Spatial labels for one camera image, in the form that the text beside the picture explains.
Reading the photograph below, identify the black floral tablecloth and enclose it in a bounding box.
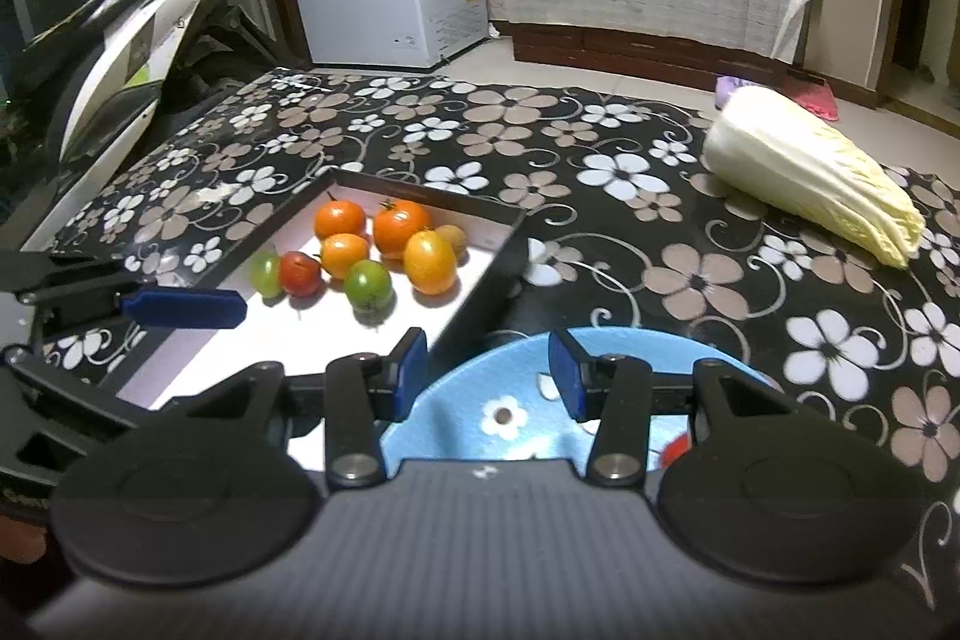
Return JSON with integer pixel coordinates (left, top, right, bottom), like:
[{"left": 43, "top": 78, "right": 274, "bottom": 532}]
[{"left": 22, "top": 66, "right": 960, "bottom": 615}]

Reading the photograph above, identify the black tray with white inside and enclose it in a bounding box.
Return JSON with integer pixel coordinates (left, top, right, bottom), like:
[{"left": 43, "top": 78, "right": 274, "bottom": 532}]
[{"left": 112, "top": 167, "right": 530, "bottom": 412}]

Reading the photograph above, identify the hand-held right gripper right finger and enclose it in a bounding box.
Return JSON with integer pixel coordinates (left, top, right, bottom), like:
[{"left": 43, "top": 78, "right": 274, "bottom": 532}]
[{"left": 549, "top": 329, "right": 788, "bottom": 489}]

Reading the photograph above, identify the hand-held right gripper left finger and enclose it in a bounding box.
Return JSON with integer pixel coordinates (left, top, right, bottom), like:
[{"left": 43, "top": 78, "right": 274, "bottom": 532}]
[{"left": 184, "top": 326, "right": 428, "bottom": 489}]

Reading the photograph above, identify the blue plate with flower print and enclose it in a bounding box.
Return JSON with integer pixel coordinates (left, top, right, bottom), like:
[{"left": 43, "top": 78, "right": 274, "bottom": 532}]
[{"left": 379, "top": 326, "right": 781, "bottom": 462}]

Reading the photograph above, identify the small green tomato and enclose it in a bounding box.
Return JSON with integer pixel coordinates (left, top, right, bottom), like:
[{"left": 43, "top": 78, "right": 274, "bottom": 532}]
[{"left": 249, "top": 251, "right": 284, "bottom": 296}]

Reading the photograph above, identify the orange tangerine with stem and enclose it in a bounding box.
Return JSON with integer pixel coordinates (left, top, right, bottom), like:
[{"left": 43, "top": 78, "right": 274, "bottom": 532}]
[
  {"left": 373, "top": 199, "right": 434, "bottom": 261},
  {"left": 313, "top": 195, "right": 368, "bottom": 242}
]

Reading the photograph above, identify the yellow orange citrus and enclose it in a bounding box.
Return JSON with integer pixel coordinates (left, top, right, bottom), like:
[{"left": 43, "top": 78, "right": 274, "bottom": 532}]
[{"left": 403, "top": 230, "right": 458, "bottom": 298}]

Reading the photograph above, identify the pink cloth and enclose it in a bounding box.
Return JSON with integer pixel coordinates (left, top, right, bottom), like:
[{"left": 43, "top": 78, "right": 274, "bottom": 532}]
[{"left": 784, "top": 70, "right": 841, "bottom": 122}]

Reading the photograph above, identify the napa cabbage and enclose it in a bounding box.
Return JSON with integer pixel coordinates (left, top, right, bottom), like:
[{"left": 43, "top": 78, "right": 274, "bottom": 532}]
[{"left": 703, "top": 85, "right": 927, "bottom": 270}]

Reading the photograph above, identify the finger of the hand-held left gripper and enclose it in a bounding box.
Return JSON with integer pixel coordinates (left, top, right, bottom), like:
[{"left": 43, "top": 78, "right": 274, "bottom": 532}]
[
  {"left": 0, "top": 250, "right": 248, "bottom": 341},
  {"left": 0, "top": 344, "right": 162, "bottom": 461}
]

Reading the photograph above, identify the brown wooden cabinet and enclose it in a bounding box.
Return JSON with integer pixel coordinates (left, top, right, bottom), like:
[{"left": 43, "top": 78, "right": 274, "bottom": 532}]
[{"left": 510, "top": 21, "right": 805, "bottom": 82}]

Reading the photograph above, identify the small orange kumquat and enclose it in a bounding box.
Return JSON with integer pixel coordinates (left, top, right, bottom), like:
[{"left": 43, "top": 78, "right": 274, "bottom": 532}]
[{"left": 320, "top": 233, "right": 371, "bottom": 280}]

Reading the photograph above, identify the white and black scooter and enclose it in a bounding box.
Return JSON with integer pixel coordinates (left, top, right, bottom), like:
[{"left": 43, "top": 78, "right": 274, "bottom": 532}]
[{"left": 0, "top": 0, "right": 316, "bottom": 244}]

